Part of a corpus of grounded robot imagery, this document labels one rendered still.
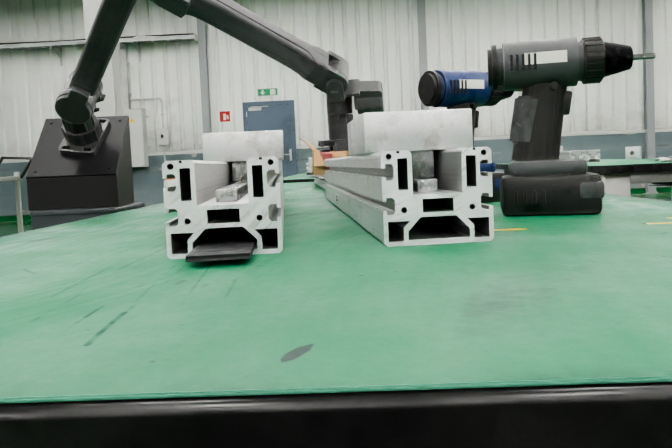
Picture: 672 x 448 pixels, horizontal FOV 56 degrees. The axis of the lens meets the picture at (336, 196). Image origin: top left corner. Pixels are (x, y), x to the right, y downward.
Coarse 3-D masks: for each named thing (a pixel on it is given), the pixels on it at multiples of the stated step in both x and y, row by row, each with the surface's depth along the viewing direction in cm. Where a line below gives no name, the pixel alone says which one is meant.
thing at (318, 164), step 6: (312, 150) 349; (318, 150) 349; (312, 156) 349; (318, 156) 347; (336, 156) 346; (342, 156) 346; (318, 162) 346; (318, 168) 349; (324, 168) 349; (318, 174) 350; (324, 174) 349
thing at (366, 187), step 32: (352, 160) 79; (384, 160) 56; (448, 160) 61; (480, 160) 57; (352, 192) 92; (384, 192) 56; (416, 192) 60; (448, 192) 58; (480, 192) 57; (384, 224) 56; (416, 224) 70; (448, 224) 64; (480, 224) 60
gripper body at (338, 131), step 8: (328, 120) 141; (336, 120) 139; (344, 120) 139; (328, 128) 142; (336, 128) 139; (344, 128) 139; (336, 136) 140; (344, 136) 139; (320, 144) 140; (328, 144) 139
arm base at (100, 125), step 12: (96, 120) 150; (108, 120) 155; (72, 132) 147; (84, 132) 147; (96, 132) 149; (60, 144) 149; (72, 144) 149; (84, 144) 148; (96, 144) 149; (84, 156) 148
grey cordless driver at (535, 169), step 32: (512, 64) 78; (544, 64) 77; (576, 64) 77; (608, 64) 77; (544, 96) 79; (512, 128) 81; (544, 128) 79; (544, 160) 78; (576, 160) 77; (512, 192) 78; (544, 192) 77; (576, 192) 77
